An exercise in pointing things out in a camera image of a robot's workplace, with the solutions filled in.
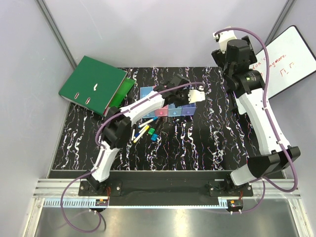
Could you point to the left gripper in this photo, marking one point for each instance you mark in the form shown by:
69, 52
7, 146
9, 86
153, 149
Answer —
186, 92

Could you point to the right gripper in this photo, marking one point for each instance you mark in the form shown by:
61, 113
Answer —
218, 57

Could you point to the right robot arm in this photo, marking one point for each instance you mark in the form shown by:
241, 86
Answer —
247, 86

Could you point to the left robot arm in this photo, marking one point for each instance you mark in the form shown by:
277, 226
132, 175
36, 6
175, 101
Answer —
115, 132

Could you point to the light blue middle bin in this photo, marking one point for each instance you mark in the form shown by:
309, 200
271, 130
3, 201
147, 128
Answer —
174, 111

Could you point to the light blue bin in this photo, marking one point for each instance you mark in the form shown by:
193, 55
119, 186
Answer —
144, 91
174, 111

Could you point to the purple bin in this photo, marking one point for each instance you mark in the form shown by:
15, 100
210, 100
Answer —
188, 110

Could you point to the pink bin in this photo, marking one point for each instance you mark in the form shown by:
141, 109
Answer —
161, 111

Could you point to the white blue-capped marker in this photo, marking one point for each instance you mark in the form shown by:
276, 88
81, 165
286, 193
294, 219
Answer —
147, 122

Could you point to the black marker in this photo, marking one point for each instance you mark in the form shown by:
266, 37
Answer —
158, 125

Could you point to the light blue left bin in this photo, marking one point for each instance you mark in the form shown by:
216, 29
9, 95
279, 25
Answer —
144, 91

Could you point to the green eraser cap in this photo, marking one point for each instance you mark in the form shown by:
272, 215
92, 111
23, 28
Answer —
151, 131

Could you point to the yellow-tipped white marker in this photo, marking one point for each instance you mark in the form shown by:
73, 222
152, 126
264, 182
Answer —
143, 130

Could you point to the blue eraser cap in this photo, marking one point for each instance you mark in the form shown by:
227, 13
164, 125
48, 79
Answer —
154, 137

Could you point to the white marker blue tip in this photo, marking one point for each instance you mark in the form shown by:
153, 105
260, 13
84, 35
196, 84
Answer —
138, 136

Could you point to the green transparent folder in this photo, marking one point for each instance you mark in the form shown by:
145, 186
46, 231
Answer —
122, 91

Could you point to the thin white pen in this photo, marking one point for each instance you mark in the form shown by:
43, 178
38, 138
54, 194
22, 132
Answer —
133, 134

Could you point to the white whiteboard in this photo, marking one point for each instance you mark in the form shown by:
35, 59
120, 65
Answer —
291, 60

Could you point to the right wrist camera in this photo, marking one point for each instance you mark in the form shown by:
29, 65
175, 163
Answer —
223, 38

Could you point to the green ring binder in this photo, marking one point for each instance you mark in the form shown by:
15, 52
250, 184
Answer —
92, 84

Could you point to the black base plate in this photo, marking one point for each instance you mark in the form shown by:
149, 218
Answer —
166, 188

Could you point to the aluminium frame rail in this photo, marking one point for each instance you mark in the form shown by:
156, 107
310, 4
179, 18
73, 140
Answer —
64, 193

